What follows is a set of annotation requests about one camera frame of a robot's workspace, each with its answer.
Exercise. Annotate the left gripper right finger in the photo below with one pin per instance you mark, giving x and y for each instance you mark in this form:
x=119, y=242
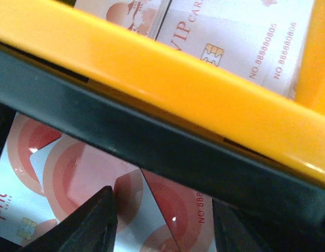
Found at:
x=233, y=233

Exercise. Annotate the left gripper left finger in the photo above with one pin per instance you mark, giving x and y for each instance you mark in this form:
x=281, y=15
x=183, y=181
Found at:
x=91, y=227

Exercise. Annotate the black bin with red cards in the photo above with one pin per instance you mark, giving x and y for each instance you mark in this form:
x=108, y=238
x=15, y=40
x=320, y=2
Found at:
x=288, y=213

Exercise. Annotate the red white card stack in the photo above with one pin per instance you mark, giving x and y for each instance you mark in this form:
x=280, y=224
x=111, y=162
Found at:
x=46, y=175

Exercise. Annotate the yellow card bin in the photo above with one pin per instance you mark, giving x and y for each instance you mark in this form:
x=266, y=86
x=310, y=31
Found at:
x=170, y=80

